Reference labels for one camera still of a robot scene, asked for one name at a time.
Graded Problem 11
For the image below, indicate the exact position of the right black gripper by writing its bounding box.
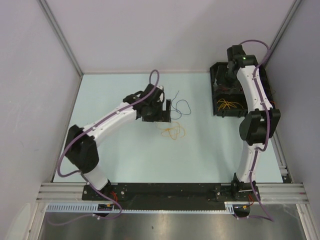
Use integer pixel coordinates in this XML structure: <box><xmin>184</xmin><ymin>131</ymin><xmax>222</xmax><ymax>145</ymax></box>
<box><xmin>214</xmin><ymin>64</ymin><xmax>242</xmax><ymax>95</ymax></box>

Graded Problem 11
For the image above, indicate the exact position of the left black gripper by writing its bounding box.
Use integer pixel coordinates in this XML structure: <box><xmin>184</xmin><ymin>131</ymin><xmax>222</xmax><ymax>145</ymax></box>
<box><xmin>142</xmin><ymin>99</ymin><xmax>171</xmax><ymax>123</ymax></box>

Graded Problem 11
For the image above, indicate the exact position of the pink-red wire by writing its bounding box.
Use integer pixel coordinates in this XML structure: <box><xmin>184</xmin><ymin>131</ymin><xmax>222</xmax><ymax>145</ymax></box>
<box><xmin>216</xmin><ymin>84</ymin><xmax>242</xmax><ymax>95</ymax></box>

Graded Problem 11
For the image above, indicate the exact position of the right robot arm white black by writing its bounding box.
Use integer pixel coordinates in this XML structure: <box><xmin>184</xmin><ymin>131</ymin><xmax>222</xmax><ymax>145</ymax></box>
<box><xmin>226</xmin><ymin>44</ymin><xmax>281</xmax><ymax>201</ymax></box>

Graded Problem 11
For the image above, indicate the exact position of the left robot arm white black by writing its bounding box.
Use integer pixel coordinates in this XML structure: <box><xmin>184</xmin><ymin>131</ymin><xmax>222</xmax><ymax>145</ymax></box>
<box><xmin>63</xmin><ymin>83</ymin><xmax>171</xmax><ymax>200</ymax></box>

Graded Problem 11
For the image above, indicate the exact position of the black compartment tray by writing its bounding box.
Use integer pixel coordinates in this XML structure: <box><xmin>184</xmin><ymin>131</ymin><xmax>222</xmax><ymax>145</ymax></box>
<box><xmin>209</xmin><ymin>61</ymin><xmax>276</xmax><ymax>118</ymax></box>

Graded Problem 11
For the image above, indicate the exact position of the dark blue wire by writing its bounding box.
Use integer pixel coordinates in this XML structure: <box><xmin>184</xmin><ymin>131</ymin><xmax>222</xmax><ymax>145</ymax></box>
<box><xmin>171</xmin><ymin>90</ymin><xmax>192</xmax><ymax>120</ymax></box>

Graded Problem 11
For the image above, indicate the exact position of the yellow-orange wire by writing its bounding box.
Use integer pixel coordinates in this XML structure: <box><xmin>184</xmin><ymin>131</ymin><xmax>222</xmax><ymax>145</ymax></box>
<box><xmin>156</xmin><ymin>121</ymin><xmax>187</xmax><ymax>141</ymax></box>

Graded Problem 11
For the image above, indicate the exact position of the aluminium frame rail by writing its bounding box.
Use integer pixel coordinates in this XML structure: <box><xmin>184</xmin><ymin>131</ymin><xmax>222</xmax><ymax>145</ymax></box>
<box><xmin>36</xmin><ymin>182</ymin><xmax>309</xmax><ymax>204</ymax></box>

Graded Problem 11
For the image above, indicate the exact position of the white slotted cable duct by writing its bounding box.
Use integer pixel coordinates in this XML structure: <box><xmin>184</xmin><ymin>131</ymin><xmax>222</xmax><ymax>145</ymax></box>
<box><xmin>46</xmin><ymin>202</ymin><xmax>234</xmax><ymax>215</ymax></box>

